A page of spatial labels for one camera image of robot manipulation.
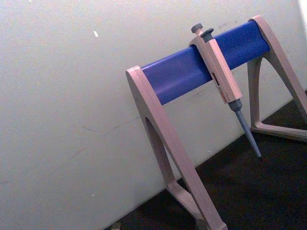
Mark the pale grey pipette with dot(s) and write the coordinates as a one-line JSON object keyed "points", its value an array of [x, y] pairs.
{"points": [[221, 72]]}

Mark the pipette stand with blue bar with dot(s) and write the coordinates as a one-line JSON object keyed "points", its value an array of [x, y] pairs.
{"points": [[177, 74]]}

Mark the black table cloth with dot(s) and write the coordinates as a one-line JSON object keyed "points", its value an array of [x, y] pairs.
{"points": [[251, 191]]}

